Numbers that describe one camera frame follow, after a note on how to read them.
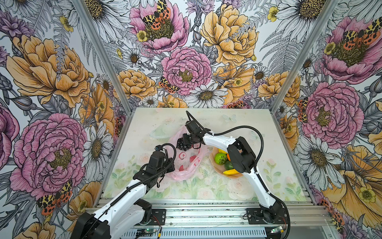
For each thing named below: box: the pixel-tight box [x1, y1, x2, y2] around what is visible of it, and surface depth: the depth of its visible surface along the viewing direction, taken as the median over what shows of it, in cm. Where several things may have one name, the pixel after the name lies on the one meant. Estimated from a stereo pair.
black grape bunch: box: [176, 137, 192, 151], surface depth 99 cm
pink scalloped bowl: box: [209, 146, 244, 179], surface depth 90 cm
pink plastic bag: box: [164, 125, 209, 182], surface depth 91 cm
